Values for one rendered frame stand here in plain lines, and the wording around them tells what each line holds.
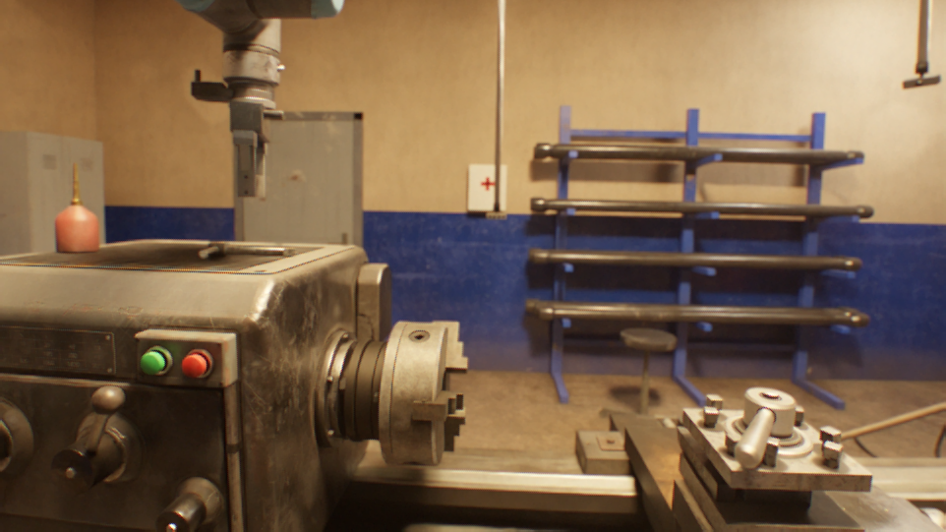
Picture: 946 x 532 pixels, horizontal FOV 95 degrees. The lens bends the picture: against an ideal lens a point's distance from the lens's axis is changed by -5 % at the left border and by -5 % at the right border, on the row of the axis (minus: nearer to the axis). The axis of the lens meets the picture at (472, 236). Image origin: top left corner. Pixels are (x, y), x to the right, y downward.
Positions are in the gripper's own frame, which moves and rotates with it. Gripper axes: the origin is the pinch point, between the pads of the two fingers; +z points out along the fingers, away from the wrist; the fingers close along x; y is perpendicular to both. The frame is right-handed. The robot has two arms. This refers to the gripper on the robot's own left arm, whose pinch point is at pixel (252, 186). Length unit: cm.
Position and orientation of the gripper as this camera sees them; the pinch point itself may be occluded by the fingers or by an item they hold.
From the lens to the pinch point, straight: 88.0
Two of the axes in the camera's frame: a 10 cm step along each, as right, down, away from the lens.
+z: -0.2, 10.0, 0.8
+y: 9.5, -0.1, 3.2
